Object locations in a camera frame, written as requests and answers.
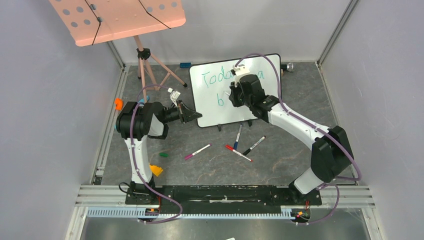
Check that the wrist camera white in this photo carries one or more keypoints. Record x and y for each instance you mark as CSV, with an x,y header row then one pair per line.
x,y
238,72
174,95

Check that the white whiteboard black frame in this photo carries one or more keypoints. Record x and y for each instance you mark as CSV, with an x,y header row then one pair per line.
x,y
210,84

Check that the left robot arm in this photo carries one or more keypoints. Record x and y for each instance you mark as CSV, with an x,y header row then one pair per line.
x,y
138,122

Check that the black microphone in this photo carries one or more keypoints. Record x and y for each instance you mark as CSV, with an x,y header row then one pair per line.
x,y
287,67

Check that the blue capped whiteboard marker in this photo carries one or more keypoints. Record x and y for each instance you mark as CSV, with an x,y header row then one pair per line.
x,y
235,145

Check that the blue cylinder tube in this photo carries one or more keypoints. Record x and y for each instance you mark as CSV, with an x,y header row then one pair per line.
x,y
144,101

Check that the black capped whiteboard marker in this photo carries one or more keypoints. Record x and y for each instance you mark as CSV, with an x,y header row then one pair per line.
x,y
246,152

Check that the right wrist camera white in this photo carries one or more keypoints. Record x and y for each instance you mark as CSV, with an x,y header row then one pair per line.
x,y
238,72

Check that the magenta capped whiteboard marker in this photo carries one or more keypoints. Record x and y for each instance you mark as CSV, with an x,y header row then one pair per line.
x,y
196,152

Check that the pink music stand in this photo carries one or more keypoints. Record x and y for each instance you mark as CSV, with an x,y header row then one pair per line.
x,y
98,21

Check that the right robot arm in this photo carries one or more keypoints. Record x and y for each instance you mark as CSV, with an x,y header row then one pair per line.
x,y
330,149

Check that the yellow stepped block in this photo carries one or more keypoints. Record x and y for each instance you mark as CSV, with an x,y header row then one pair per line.
x,y
156,170

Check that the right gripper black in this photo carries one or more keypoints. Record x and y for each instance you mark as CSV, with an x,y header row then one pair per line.
x,y
234,93

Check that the blue lego brick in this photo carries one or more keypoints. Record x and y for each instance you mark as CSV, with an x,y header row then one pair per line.
x,y
185,65

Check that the orange piece left edge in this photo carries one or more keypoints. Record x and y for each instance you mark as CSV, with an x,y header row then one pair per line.
x,y
119,104

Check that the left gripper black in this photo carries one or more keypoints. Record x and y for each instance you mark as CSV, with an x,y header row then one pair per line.
x,y
188,115

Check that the red capped whiteboard marker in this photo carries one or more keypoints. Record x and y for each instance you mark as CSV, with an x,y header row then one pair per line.
x,y
238,153

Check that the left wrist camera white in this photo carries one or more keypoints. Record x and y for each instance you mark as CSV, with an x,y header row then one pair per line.
x,y
174,95

